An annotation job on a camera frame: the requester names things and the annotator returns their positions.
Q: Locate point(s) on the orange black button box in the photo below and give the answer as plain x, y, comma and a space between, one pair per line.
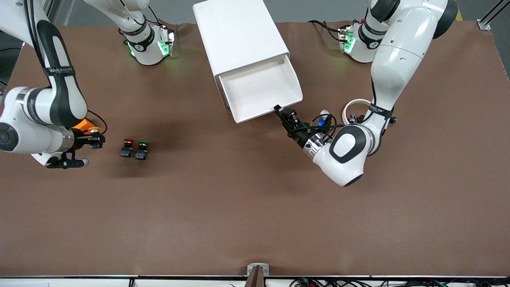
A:
85, 124

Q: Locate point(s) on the grey metal mount bracket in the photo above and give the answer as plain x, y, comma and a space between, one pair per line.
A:
258, 275

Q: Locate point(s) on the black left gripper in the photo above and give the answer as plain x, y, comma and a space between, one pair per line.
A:
299, 136

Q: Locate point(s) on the red push button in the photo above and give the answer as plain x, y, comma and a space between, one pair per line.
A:
127, 152

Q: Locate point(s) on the dark brown terminal block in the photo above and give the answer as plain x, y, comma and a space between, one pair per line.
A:
353, 118

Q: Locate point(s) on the yellow push button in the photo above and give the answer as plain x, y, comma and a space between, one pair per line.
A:
95, 130

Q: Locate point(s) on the aluminium frame profile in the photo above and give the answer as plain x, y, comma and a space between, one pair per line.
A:
51, 10
484, 24

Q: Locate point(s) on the green push button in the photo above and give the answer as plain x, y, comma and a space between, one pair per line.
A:
141, 154

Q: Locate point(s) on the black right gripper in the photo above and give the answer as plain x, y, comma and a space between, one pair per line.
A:
85, 141

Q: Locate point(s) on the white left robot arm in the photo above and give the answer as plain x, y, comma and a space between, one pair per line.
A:
398, 59

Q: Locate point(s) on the brown table cover mat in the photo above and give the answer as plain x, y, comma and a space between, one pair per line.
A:
255, 207

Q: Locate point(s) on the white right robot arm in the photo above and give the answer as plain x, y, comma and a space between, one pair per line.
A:
40, 119

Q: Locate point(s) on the metal base connector plug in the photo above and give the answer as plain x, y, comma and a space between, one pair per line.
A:
346, 40

